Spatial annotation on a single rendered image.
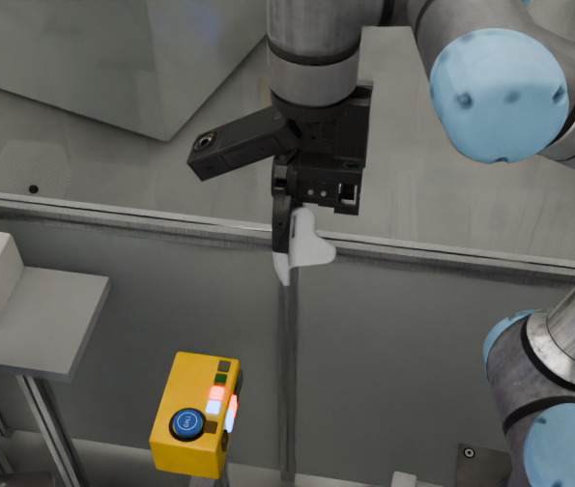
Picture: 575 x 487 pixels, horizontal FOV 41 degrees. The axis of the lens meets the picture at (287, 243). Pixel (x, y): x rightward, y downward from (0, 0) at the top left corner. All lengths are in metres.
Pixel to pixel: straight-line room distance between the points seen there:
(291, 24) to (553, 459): 0.58
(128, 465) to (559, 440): 1.60
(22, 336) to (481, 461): 0.88
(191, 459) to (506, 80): 0.83
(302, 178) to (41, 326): 0.98
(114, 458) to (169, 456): 1.21
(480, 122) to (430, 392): 1.38
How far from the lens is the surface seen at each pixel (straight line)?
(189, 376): 1.20
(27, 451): 2.46
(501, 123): 0.48
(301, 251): 0.73
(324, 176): 0.68
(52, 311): 1.60
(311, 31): 0.59
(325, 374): 1.80
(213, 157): 0.70
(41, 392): 1.82
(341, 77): 0.62
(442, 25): 0.52
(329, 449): 2.10
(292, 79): 0.62
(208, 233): 1.49
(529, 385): 1.01
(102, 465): 2.38
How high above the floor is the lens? 2.06
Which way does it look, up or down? 47 degrees down
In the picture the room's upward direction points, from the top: straight up
